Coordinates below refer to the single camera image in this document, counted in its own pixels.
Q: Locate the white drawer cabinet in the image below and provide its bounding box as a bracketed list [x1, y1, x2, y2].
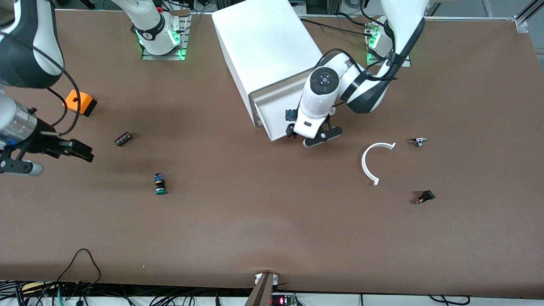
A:
[212, 0, 329, 128]

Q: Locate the tangled cable bundle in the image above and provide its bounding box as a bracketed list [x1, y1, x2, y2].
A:
[0, 280, 255, 306]

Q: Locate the red LED display module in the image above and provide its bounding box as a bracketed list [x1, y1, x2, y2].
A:
[271, 292, 297, 306]

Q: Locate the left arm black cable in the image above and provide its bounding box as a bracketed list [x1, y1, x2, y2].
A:
[323, 0, 400, 82]

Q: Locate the white curved plastic strip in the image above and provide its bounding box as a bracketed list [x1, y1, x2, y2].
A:
[361, 142, 397, 186]

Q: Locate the green push button switch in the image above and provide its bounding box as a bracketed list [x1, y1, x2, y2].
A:
[153, 172, 168, 196]

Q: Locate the thin black cable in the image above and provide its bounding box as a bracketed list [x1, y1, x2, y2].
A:
[427, 294, 472, 306]

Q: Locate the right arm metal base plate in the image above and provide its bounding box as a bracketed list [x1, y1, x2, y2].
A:
[141, 15, 192, 61]

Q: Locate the white plastic drawer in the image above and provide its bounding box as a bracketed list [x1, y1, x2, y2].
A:
[255, 83, 309, 142]

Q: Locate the camera mount post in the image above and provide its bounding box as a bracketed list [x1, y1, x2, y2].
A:
[244, 272, 280, 306]

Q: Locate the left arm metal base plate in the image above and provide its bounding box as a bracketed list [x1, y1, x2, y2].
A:
[366, 19, 412, 67]

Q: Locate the looped black cable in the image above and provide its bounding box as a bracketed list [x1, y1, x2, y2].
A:
[54, 249, 102, 298]

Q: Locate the orange button enclosure box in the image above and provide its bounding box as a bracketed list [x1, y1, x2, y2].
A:
[64, 89, 98, 117]

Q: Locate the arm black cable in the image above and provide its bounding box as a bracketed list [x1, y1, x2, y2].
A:
[0, 32, 82, 137]
[323, 0, 400, 82]

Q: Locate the black power cable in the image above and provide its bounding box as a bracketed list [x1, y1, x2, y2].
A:
[299, 18, 374, 39]

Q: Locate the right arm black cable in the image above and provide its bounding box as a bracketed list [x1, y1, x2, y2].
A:
[0, 32, 82, 137]

